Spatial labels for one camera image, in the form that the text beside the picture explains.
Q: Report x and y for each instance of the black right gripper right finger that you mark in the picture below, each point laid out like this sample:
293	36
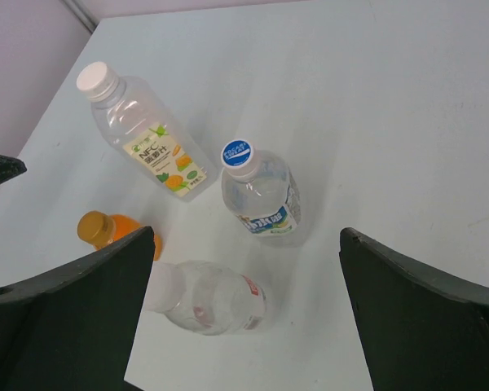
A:
420	328

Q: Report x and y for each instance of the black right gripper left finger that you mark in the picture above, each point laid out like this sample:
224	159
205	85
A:
73	327

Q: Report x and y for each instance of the clear red-label water bottle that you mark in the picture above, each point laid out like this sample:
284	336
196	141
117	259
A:
208	298

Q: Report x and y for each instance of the clear blue-label Pocari bottle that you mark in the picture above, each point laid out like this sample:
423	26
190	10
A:
258	188

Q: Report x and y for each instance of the small orange juice bottle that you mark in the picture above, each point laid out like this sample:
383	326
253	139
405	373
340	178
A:
100	229

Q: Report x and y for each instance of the square clear NFC juice bottle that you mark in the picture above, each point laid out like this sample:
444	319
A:
136	123

